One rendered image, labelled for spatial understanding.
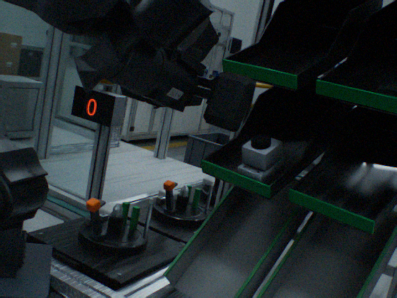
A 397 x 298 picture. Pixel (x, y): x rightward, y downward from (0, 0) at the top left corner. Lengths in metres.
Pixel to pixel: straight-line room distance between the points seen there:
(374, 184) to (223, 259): 0.27
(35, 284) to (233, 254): 0.34
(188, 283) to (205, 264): 0.04
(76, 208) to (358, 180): 0.70
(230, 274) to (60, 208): 0.55
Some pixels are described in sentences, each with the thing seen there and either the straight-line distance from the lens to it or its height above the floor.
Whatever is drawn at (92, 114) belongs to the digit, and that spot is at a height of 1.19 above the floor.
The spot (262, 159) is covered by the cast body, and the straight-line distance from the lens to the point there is 0.69.
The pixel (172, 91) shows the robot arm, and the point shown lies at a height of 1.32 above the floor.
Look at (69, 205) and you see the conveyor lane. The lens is 1.21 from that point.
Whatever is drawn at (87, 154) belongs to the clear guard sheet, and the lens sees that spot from 1.21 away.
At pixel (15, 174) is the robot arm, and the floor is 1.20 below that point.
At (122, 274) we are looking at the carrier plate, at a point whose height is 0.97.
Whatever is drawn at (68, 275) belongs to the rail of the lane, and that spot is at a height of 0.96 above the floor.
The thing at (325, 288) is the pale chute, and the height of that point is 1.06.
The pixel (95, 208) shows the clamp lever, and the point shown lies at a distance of 0.90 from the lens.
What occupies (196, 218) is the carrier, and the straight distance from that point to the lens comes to 1.15.
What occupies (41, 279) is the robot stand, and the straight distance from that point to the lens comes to 0.64.
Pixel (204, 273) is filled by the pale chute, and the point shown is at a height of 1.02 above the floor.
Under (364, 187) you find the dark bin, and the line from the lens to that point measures 0.75.
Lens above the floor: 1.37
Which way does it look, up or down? 12 degrees down
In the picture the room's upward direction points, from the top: 12 degrees clockwise
